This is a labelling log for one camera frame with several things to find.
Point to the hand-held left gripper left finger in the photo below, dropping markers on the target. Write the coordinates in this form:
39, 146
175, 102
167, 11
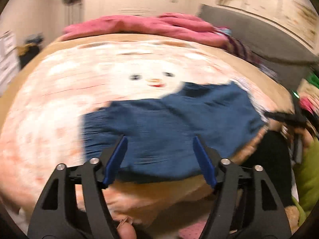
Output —
116, 159

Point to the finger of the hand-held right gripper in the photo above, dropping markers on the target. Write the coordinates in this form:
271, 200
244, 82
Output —
284, 118

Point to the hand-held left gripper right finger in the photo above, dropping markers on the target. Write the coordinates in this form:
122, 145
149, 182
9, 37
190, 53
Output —
203, 162

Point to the blue denim pants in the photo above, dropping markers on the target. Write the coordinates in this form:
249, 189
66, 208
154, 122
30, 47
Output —
174, 119

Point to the person's left hand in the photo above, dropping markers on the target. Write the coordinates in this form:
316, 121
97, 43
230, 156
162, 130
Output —
127, 231

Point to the person's green clothing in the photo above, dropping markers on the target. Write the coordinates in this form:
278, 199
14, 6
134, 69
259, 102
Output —
309, 179

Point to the orange and white printed blanket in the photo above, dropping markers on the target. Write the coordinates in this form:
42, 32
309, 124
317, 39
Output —
74, 92

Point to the colourful striped cloth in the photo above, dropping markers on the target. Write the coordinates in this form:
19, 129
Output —
239, 48

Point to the bed with tan sheet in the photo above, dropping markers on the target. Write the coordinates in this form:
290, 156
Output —
87, 41

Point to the pink duvet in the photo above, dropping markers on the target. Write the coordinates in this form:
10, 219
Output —
149, 25

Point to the wall poster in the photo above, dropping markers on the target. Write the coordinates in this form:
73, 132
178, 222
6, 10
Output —
274, 2

